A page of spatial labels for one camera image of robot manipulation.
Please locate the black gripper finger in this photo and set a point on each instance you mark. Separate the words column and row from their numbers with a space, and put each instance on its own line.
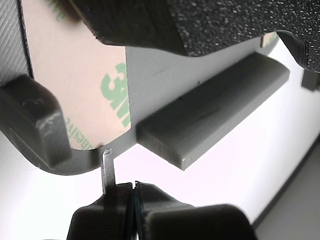
column 200, row 25
column 155, row 197

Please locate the gray printed fixture plate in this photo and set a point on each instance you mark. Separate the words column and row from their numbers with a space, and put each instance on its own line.
column 200, row 112

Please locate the gripper finger with metal blade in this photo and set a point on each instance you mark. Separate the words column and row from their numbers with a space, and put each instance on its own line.
column 100, row 220

